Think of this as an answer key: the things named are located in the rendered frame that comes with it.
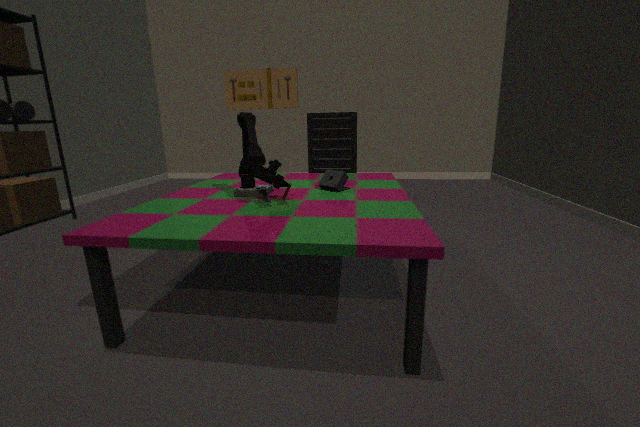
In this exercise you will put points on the dark grey sloped panel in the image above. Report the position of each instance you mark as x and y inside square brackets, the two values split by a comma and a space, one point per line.
[334, 180]

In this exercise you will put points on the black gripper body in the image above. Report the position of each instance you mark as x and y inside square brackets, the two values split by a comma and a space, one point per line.
[273, 178]

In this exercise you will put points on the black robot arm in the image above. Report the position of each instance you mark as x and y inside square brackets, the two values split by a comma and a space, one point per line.
[253, 158]

